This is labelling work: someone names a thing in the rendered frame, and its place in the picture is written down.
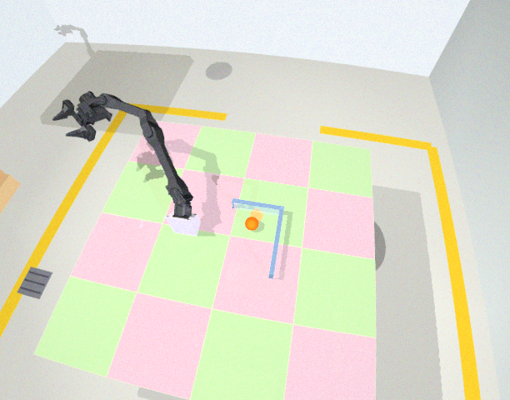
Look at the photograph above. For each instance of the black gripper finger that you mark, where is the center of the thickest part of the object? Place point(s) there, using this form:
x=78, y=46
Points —
x=63, y=114
x=80, y=133

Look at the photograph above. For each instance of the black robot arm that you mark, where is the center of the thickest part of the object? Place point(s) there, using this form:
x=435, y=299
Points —
x=153, y=134

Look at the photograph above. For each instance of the clear l-shaped low wall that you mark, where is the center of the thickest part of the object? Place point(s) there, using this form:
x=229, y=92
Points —
x=250, y=208

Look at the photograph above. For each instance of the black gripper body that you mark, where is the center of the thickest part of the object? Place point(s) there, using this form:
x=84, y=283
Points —
x=80, y=118

